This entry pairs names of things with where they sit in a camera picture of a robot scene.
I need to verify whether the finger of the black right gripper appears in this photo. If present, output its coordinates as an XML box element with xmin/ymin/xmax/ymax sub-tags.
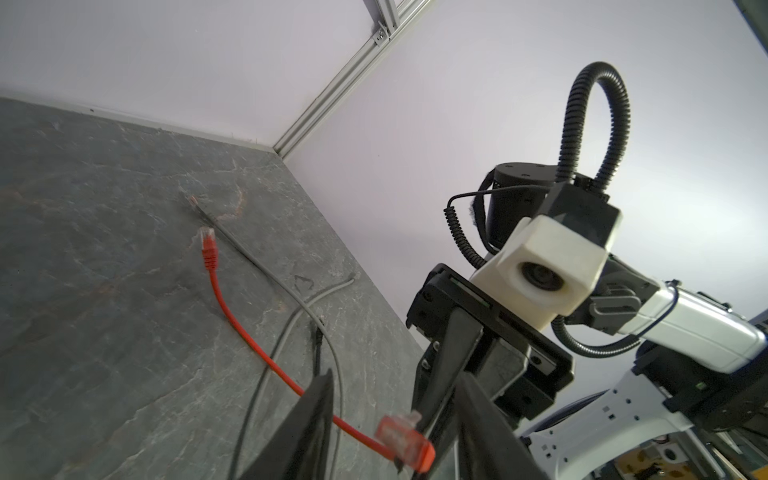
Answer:
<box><xmin>475</xmin><ymin>338</ymin><xmax>530</xmax><ymax>399</ymax></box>
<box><xmin>413</xmin><ymin>308</ymin><xmax>483</xmax><ymax>479</ymax></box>

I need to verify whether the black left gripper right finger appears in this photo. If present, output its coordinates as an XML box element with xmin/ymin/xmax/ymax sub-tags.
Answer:
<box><xmin>454</xmin><ymin>372</ymin><xmax>547</xmax><ymax>480</ymax></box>

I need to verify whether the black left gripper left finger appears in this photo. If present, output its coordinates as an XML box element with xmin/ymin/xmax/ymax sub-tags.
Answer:
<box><xmin>240</xmin><ymin>370</ymin><xmax>334</xmax><ymax>480</ymax></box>

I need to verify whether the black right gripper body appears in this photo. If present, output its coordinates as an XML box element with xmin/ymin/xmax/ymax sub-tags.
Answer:
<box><xmin>406</xmin><ymin>264</ymin><xmax>574</xmax><ymax>427</ymax></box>

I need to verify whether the red ethernet cable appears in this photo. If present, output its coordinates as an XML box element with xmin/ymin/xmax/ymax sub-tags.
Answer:
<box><xmin>199</xmin><ymin>226</ymin><xmax>437</xmax><ymax>475</ymax></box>

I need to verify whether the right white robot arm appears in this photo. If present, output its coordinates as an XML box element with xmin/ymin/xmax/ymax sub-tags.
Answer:
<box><xmin>394</xmin><ymin>62</ymin><xmax>767</xmax><ymax>479</ymax></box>

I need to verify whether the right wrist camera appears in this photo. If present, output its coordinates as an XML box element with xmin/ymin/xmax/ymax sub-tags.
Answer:
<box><xmin>470</xmin><ymin>183</ymin><xmax>622</xmax><ymax>331</ymax></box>

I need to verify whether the grey ethernet cable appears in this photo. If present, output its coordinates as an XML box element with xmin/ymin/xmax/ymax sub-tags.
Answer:
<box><xmin>187</xmin><ymin>194</ymin><xmax>346</xmax><ymax>480</ymax></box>
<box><xmin>227</xmin><ymin>272</ymin><xmax>361</xmax><ymax>480</ymax></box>

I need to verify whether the aluminium corner frame post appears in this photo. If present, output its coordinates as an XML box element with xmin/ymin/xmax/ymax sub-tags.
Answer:
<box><xmin>272</xmin><ymin>0</ymin><xmax>433</xmax><ymax>160</ymax></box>

